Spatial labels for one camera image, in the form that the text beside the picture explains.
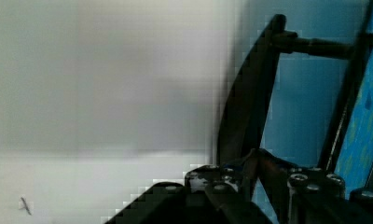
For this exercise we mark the silver toaster oven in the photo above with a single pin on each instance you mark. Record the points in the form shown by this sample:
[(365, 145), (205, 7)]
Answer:
[(295, 96)]

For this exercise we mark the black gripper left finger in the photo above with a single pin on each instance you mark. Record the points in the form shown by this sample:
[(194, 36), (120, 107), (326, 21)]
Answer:
[(222, 178)]

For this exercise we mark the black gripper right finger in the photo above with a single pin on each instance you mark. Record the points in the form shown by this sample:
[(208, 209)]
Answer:
[(280, 177)]

